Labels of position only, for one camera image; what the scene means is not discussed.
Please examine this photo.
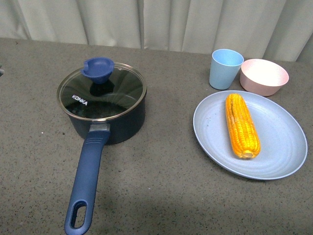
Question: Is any glass lid blue knob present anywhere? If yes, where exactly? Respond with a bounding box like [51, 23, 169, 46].
[57, 57, 147, 121]

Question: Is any yellow corn cob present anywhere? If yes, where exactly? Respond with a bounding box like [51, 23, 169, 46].
[225, 94, 261, 159]

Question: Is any dark blue saucepan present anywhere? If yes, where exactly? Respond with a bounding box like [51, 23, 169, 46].
[64, 99, 145, 235]

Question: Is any light blue cup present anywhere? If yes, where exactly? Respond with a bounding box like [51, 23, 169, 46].
[209, 49, 244, 90]

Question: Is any pink bowl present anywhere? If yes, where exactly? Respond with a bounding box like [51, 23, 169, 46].
[240, 59, 289, 96]

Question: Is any light blue plate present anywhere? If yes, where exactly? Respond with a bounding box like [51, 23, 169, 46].
[193, 91, 308, 180]

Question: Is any white curtain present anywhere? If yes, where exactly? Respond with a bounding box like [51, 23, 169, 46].
[0, 0, 313, 63]

